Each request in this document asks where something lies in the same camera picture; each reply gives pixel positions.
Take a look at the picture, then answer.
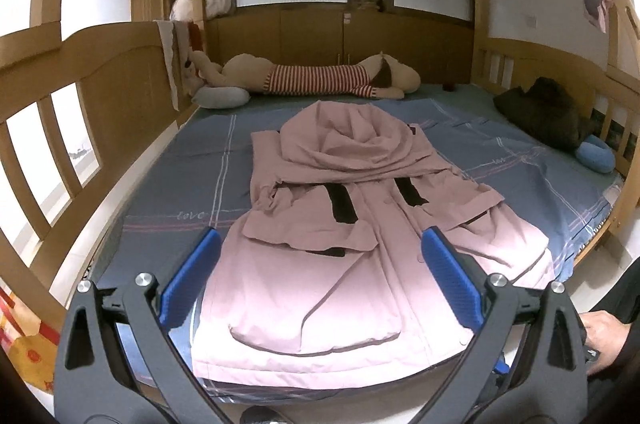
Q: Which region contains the orange printed floor mat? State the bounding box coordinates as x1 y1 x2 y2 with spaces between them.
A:
0 287 68 396

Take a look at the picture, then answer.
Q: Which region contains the small grey pillow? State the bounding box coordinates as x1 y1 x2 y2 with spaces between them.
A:
192 84 251 110

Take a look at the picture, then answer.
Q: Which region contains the person's right hand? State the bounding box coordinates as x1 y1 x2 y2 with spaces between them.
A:
582 311 632 377

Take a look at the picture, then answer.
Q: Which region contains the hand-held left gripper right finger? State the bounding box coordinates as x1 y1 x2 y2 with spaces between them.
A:
421 227 588 424

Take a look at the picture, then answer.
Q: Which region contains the pale hanging towel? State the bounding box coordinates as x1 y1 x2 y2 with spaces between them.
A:
154 19 206 110

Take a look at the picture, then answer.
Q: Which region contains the wooden bunk bed frame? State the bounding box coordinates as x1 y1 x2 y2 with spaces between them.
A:
0 0 640 310

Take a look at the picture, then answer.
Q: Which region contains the plush doll with striped shirt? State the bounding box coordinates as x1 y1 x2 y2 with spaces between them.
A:
187 51 422 100

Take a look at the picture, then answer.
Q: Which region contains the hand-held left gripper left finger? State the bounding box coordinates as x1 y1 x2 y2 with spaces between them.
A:
54 228 236 424

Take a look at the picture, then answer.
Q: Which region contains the dark green jacket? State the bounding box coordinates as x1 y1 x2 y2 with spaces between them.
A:
492 77 596 151

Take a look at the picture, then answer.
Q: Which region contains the person's right forearm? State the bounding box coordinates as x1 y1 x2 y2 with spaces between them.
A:
597 261 640 387

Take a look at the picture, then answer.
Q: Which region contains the blue neck pillow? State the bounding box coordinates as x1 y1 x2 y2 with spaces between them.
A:
574 134 617 174

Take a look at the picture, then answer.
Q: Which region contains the blue checked blanket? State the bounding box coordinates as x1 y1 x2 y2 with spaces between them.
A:
95 97 615 387

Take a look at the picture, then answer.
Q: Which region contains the pink coat with black stripes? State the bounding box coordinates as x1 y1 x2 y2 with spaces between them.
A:
192 100 556 391

